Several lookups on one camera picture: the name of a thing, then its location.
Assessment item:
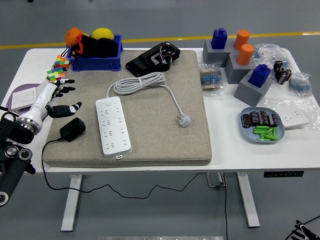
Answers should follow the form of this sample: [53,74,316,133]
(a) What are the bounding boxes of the black table control panel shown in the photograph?
[263,170,305,178]

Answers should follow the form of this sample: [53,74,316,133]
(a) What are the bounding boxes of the wide grey block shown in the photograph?
[202,38,238,68]

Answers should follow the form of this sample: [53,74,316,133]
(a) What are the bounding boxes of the clear plastic bag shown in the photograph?
[263,96,320,131]

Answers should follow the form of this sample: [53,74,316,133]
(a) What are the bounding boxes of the white power strip with cable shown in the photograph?
[95,71,191,160]

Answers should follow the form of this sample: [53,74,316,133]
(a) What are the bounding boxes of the purple round plate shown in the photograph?
[6,83,41,117]

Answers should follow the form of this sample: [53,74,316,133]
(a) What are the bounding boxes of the blue plastic bin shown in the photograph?
[66,34,124,72]

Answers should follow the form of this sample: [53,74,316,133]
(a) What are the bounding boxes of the white wall socket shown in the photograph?
[281,109,310,130]

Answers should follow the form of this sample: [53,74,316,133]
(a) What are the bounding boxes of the small colourful puzzle cube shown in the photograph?
[54,54,71,72]

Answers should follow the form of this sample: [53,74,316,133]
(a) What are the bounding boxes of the thin black hanging cable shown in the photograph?
[222,172,230,240]

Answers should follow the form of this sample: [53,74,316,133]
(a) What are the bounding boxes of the large clear resistor bag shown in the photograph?
[252,42,292,71]

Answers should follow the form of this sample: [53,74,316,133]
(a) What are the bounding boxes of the tall colourful puzzle cube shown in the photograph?
[46,66,66,83]

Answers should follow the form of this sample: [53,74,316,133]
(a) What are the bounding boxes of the black plug with cord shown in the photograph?
[41,117,201,200]

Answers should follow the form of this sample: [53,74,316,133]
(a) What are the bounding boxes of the orange fruit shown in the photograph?
[64,27,85,47]

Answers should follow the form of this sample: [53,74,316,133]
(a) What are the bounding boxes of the blue-grey plate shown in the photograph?
[239,106,286,145]

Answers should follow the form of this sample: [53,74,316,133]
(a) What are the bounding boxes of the metal bracket under table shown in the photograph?
[206,172,228,188]

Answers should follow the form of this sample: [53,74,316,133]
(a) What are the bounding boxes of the blue peg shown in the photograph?
[247,64,272,88]
[211,27,228,50]

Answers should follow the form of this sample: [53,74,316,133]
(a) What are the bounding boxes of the orange cylinder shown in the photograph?
[236,43,255,66]
[233,29,251,51]

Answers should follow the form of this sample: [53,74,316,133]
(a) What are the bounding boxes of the white wall switch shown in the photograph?
[11,88,38,110]

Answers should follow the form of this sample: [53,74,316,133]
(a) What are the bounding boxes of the bag of black capacitors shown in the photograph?
[272,59,294,86]

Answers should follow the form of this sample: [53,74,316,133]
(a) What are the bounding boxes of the black pouch with red trim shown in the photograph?
[70,34,98,59]

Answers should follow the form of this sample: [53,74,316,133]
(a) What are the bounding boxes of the grey-brown mat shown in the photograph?
[42,49,213,169]

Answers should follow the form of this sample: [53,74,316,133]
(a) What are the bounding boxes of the bag of blue resistors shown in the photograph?
[287,71,313,97]

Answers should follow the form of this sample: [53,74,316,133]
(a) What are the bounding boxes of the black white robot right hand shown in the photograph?
[291,219,320,240]

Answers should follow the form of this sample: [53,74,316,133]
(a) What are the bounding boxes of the bag of striped resistors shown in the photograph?
[199,62,226,97]

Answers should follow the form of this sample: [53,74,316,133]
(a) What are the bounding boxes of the black electronic device housing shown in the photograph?
[125,41,181,78]

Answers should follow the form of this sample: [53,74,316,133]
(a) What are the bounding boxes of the white table leg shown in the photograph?
[60,174,83,232]
[236,172,261,229]

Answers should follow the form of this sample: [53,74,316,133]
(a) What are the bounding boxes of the yellow lemon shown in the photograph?
[91,27,115,41]

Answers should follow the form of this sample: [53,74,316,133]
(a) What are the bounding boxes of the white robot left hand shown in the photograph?
[17,78,83,123]

